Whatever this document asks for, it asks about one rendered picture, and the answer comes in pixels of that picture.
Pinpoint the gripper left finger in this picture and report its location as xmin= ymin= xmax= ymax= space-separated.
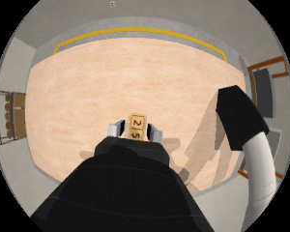
xmin=107 ymin=120 xmax=126 ymax=137

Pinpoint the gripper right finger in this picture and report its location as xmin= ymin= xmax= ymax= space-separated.
xmin=146 ymin=123 xmax=163 ymax=144

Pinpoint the tan wooden number cube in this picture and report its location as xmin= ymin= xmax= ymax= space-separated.
xmin=130 ymin=129 xmax=142 ymax=140
xmin=131 ymin=115 xmax=144 ymax=130

